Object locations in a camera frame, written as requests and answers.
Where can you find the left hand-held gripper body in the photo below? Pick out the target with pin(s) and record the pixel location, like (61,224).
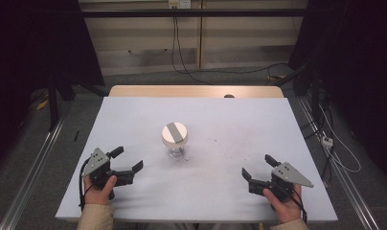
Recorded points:
(96,161)

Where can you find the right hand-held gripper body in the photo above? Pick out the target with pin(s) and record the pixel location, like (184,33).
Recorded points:
(289,175)

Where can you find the glass jar with white lid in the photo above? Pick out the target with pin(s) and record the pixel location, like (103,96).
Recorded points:
(174,135)

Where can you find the person's left hand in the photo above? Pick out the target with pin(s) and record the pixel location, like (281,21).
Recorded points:
(97,193)

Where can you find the person's right hand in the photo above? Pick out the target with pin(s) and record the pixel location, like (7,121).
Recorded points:
(285,207)

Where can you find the white table mat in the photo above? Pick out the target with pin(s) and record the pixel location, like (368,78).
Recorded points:
(214,166)

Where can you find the white power strip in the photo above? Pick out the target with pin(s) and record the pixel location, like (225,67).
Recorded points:
(327,141)

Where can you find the black metal stand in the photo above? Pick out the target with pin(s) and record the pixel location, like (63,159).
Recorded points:
(297,75)
(53,102)

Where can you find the wooden table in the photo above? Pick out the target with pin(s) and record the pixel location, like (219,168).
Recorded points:
(182,91)

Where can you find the dark curtain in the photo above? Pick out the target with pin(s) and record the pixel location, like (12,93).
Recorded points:
(357,64)
(35,48)

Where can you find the black horizontal bar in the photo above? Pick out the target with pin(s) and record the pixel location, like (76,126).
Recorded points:
(194,12)

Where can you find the metal floor rail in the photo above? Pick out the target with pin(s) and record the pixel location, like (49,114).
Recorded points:
(345,179)
(32,172)

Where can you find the white wall outlet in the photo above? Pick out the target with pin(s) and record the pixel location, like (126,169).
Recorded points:
(179,3)

